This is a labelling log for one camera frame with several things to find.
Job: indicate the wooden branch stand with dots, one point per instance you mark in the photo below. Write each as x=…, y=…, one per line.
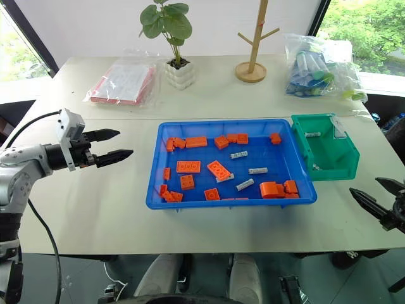
x=254, y=47

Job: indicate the small orange block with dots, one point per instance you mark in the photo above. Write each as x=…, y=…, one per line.
x=291, y=195
x=275, y=138
x=166, y=173
x=232, y=137
x=177, y=197
x=171, y=144
x=168, y=196
x=163, y=190
x=180, y=143

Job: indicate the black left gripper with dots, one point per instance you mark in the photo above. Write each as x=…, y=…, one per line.
x=83, y=151

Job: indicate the long orange block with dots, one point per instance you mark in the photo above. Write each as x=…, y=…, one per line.
x=188, y=167
x=196, y=142
x=219, y=170

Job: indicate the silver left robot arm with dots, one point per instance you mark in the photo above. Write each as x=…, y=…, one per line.
x=19, y=177

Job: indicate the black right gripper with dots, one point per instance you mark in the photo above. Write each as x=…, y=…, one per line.
x=395, y=215

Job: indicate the dark furniture with bottles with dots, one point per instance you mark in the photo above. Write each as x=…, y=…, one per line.
x=390, y=126

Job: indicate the orange plastic part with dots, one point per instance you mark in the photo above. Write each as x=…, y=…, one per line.
x=269, y=190

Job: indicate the square orange block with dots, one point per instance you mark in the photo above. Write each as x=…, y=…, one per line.
x=221, y=142
x=212, y=194
x=291, y=186
x=187, y=182
x=242, y=138

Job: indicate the clear label card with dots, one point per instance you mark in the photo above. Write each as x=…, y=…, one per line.
x=338, y=126

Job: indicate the grey rounded robot leg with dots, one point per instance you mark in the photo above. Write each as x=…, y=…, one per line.
x=158, y=278
x=245, y=278

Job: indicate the plastic bag of red cards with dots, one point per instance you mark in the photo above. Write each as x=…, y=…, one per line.
x=121, y=82

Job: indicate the blue plastic tray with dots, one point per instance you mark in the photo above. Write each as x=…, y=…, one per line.
x=228, y=202

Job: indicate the plastic bag of blue items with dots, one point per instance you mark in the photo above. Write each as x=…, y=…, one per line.
x=316, y=69

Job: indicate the white ceramic plant pot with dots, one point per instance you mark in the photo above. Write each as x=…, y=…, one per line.
x=179, y=75

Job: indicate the green leafy plant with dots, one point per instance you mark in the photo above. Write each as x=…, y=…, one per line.
x=167, y=25

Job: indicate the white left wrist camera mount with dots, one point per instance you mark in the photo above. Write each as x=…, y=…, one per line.
x=67, y=124

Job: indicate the black bracket under table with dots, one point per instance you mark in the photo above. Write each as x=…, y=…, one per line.
x=292, y=289

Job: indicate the black window frame bar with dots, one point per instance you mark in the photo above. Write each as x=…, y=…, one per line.
x=28, y=35
x=319, y=17

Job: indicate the green plastic bin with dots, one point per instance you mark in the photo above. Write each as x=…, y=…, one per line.
x=329, y=152

